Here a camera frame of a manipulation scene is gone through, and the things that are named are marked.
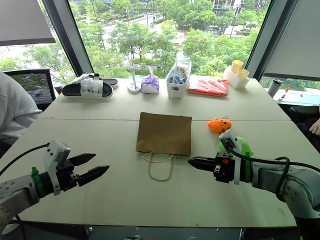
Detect clear bag with items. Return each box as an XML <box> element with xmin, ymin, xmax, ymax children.
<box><xmin>165</xmin><ymin>57</ymin><xmax>193</xmax><ymax>99</ymax></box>

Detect white tumbler with black lid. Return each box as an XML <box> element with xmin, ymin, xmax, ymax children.
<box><xmin>267</xmin><ymin>78</ymin><xmax>284</xmax><ymax>99</ymax></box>

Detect black and white slipper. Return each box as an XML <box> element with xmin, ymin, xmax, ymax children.
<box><xmin>70</xmin><ymin>72</ymin><xmax>121</xmax><ymax>90</ymax></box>
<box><xmin>61</xmin><ymin>77</ymin><xmax>114</xmax><ymax>100</ymax></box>

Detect cream paper cup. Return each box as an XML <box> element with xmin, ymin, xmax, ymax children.
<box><xmin>237</xmin><ymin>68</ymin><xmax>250</xmax><ymax>81</ymax></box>
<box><xmin>230</xmin><ymin>59</ymin><xmax>244</xmax><ymax>76</ymax></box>

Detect white cup holder box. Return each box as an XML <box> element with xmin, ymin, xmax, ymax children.
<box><xmin>222</xmin><ymin>65</ymin><xmax>251</xmax><ymax>90</ymax></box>

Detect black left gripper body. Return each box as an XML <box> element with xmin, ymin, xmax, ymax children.
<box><xmin>55</xmin><ymin>155</ymin><xmax>81</xmax><ymax>193</ymax></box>

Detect red folded packet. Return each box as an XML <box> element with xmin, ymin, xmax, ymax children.
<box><xmin>187</xmin><ymin>75</ymin><xmax>229</xmax><ymax>98</ymax></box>

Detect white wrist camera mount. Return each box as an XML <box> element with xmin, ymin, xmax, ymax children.
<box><xmin>218</xmin><ymin>129</ymin><xmax>243</xmax><ymax>186</ymax></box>
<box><xmin>42</xmin><ymin>140</ymin><xmax>72</xmax><ymax>197</ymax></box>

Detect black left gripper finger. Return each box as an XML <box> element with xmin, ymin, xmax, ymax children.
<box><xmin>67</xmin><ymin>153</ymin><xmax>97</xmax><ymax>167</ymax></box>
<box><xmin>76</xmin><ymin>164</ymin><xmax>111</xmax><ymax>188</ymax></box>

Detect dark window frame pillar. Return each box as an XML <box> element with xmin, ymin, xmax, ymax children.
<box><xmin>37</xmin><ymin>0</ymin><xmax>95</xmax><ymax>77</ymax></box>
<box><xmin>245</xmin><ymin>0</ymin><xmax>276</xmax><ymax>74</ymax></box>

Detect brown paper bag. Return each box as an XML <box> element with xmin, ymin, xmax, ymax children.
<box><xmin>135</xmin><ymin>111</ymin><xmax>193</xmax><ymax>182</ymax></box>

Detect small orange and black item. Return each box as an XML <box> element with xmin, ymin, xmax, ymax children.
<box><xmin>279</xmin><ymin>87</ymin><xmax>291</xmax><ymax>101</ymax></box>

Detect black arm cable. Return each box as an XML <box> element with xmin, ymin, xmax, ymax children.
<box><xmin>224</xmin><ymin>145</ymin><xmax>320</xmax><ymax>201</ymax></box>
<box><xmin>0</xmin><ymin>142</ymin><xmax>51</xmax><ymax>176</ymax></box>

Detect grey roller blind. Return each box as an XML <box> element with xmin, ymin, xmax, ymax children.
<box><xmin>263</xmin><ymin>0</ymin><xmax>320</xmax><ymax>79</ymax></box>
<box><xmin>0</xmin><ymin>0</ymin><xmax>57</xmax><ymax>47</ymax></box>

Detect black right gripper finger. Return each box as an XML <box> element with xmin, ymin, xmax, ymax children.
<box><xmin>187</xmin><ymin>156</ymin><xmax>217</xmax><ymax>166</ymax></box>
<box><xmin>189</xmin><ymin>162</ymin><xmax>216</xmax><ymax>173</ymax></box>

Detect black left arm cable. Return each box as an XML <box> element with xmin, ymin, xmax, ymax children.
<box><xmin>0</xmin><ymin>142</ymin><xmax>51</xmax><ymax>176</ymax></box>

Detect dark red cup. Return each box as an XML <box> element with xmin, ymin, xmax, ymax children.
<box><xmin>53</xmin><ymin>82</ymin><xmax>65</xmax><ymax>96</ymax></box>

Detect person in white shirt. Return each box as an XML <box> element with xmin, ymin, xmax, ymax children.
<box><xmin>0</xmin><ymin>71</ymin><xmax>43</xmax><ymax>159</ymax></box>

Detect bystander bare hand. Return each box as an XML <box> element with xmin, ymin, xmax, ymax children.
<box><xmin>308</xmin><ymin>119</ymin><xmax>320</xmax><ymax>137</ymax></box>

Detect green toy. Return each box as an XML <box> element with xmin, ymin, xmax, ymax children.
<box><xmin>219</xmin><ymin>135</ymin><xmax>254</xmax><ymax>161</ymax></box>

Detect purple and white pouch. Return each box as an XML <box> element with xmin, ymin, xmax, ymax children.
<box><xmin>140</xmin><ymin>73</ymin><xmax>161</xmax><ymax>95</ymax></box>

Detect bystander dark clothing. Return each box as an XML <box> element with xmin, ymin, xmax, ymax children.
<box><xmin>277</xmin><ymin>102</ymin><xmax>320</xmax><ymax>153</ymax></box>

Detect white stand with round base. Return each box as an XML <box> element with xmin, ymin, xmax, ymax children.
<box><xmin>127</xmin><ymin>66</ymin><xmax>143</xmax><ymax>95</ymax></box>

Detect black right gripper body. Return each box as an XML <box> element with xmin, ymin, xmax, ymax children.
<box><xmin>213</xmin><ymin>151</ymin><xmax>236</xmax><ymax>185</ymax></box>

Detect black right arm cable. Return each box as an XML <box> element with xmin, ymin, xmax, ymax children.
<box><xmin>224</xmin><ymin>145</ymin><xmax>320</xmax><ymax>201</ymax></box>

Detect black monitor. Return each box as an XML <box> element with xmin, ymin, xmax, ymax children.
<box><xmin>2</xmin><ymin>68</ymin><xmax>57</xmax><ymax>111</ymax></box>

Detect orange plush toy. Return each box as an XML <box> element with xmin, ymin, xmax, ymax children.
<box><xmin>207</xmin><ymin>115</ymin><xmax>233</xmax><ymax>134</ymax></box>

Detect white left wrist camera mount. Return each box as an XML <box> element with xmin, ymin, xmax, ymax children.
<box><xmin>42</xmin><ymin>140</ymin><xmax>72</xmax><ymax>197</ymax></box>

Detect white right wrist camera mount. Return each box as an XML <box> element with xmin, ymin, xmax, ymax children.
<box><xmin>218</xmin><ymin>129</ymin><xmax>243</xmax><ymax>186</ymax></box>

